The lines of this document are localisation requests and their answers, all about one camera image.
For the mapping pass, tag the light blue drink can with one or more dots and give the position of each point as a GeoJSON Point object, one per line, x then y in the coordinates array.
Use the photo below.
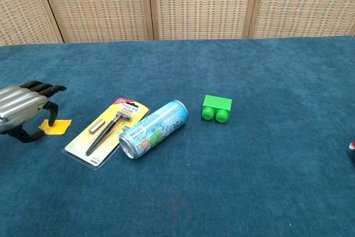
{"type": "Point", "coordinates": [159, 126]}

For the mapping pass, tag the snack carton with cookie print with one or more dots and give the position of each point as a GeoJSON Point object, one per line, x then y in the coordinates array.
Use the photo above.
{"type": "Point", "coordinates": [351, 153]}

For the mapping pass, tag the blue carpet table cover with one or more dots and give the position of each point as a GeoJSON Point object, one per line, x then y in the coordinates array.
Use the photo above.
{"type": "Point", "coordinates": [249, 178]}

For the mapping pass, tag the woven rattan folding screen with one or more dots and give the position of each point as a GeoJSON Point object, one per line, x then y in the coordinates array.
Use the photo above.
{"type": "Point", "coordinates": [199, 4]}

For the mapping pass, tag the razor blister pack yellow card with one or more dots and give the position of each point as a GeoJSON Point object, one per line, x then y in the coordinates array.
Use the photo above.
{"type": "Point", "coordinates": [83, 142]}

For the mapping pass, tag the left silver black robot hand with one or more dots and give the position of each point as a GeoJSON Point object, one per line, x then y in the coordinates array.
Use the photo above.
{"type": "Point", "coordinates": [19, 103]}

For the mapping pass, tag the yellow sticky note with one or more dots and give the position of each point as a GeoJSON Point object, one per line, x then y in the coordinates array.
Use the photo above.
{"type": "Point", "coordinates": [61, 127]}

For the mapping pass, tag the green toy building block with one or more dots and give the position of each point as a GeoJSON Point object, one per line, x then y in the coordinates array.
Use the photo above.
{"type": "Point", "coordinates": [217, 103]}

